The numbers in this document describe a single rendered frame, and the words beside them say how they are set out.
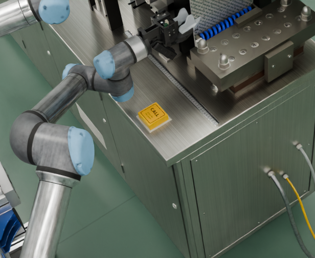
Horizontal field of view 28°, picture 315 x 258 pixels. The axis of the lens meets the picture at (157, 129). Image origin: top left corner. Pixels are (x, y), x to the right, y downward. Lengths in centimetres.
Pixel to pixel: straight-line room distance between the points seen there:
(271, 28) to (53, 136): 81
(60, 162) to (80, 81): 40
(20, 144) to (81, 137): 16
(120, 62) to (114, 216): 116
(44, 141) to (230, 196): 90
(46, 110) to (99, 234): 117
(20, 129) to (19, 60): 201
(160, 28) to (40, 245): 73
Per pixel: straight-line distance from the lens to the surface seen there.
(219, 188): 223
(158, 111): 200
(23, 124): 169
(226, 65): 193
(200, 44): 197
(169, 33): 194
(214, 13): 205
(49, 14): 159
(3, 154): 326
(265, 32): 205
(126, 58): 188
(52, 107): 181
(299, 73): 211
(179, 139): 195
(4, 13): 162
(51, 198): 162
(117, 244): 283
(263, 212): 260
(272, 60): 200
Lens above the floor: 245
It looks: 51 degrees down
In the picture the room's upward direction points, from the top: 12 degrees counter-clockwise
